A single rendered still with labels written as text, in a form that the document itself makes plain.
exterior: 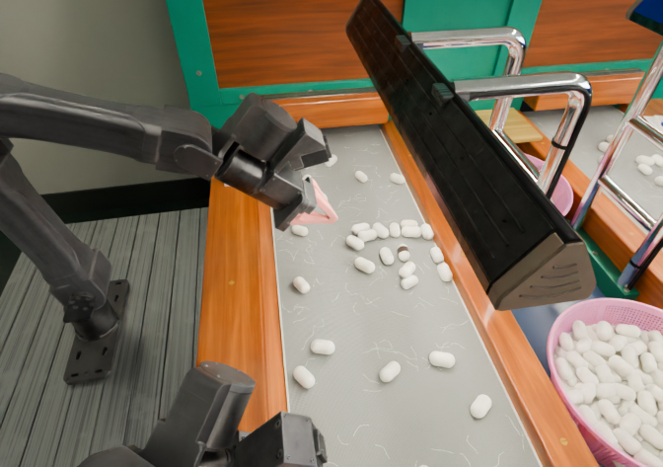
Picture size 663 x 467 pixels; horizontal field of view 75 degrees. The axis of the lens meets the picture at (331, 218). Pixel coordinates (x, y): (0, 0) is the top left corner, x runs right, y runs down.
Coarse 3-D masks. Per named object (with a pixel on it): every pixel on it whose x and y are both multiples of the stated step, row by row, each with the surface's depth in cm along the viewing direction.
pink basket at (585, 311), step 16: (576, 304) 66; (592, 304) 67; (608, 304) 67; (624, 304) 67; (640, 304) 66; (560, 320) 65; (576, 320) 68; (592, 320) 68; (640, 320) 67; (656, 320) 66; (560, 384) 57; (576, 416) 54; (592, 432) 53; (592, 448) 57; (608, 448) 51; (608, 464) 56; (624, 464) 53; (640, 464) 50
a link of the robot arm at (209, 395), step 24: (192, 384) 37; (216, 384) 37; (240, 384) 39; (192, 408) 37; (216, 408) 37; (240, 408) 39; (168, 432) 37; (192, 432) 36; (216, 432) 38; (144, 456) 37; (168, 456) 36; (192, 456) 36
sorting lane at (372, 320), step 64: (384, 192) 92; (320, 256) 78; (320, 320) 68; (384, 320) 68; (448, 320) 68; (320, 384) 60; (384, 384) 60; (448, 384) 60; (384, 448) 54; (448, 448) 54; (512, 448) 54
